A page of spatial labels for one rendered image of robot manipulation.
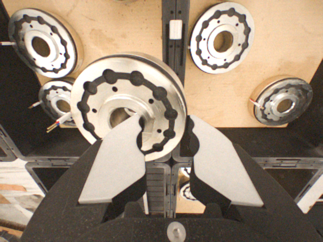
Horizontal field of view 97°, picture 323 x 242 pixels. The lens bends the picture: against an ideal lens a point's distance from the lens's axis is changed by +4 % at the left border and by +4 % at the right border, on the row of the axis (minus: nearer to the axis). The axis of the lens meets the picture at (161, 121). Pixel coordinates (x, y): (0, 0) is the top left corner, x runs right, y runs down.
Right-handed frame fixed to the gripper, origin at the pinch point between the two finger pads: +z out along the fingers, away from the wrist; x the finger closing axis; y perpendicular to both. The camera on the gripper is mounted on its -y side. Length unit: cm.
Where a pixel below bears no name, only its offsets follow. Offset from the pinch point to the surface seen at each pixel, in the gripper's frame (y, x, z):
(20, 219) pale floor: 256, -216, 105
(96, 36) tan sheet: -5.7, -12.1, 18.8
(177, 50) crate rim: -4.7, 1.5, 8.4
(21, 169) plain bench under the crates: 48, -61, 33
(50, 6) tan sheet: -9.5, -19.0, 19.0
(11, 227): 268, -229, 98
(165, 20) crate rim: -7.7, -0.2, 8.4
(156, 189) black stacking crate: 39.1, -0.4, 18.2
